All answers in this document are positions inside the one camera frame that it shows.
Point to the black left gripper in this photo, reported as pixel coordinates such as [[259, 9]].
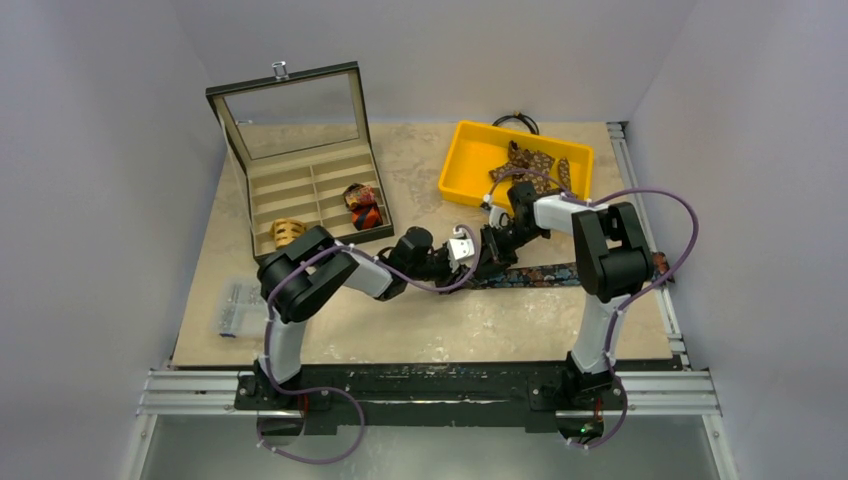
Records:
[[450, 279]]

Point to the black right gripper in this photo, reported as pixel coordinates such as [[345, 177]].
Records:
[[499, 249]]

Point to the navy floral tie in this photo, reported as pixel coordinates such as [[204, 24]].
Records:
[[541, 276]]

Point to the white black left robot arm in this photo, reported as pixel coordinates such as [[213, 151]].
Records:
[[300, 278]]

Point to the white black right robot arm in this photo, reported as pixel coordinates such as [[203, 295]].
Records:
[[612, 258]]

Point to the brown floral tie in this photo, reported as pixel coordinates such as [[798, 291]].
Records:
[[545, 172]]

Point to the yellow plastic tray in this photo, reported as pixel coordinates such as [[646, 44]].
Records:
[[483, 161]]

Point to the orange navy rolled tie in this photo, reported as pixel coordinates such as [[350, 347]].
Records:
[[362, 203]]

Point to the tan patterned rolled tie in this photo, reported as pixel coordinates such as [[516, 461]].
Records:
[[284, 231]]

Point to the black tie storage box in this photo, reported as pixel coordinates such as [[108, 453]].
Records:
[[298, 140]]

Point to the clear plastic screw box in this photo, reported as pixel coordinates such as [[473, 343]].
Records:
[[241, 312]]

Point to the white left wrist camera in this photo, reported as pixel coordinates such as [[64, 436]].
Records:
[[460, 250]]

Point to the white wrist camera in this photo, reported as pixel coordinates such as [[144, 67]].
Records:
[[498, 217], [460, 250]]

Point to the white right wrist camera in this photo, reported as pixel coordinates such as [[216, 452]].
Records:
[[498, 217]]

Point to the black mounting base rail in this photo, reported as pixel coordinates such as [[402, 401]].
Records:
[[536, 396]]

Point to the aluminium frame rail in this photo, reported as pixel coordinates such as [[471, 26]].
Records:
[[663, 411]]

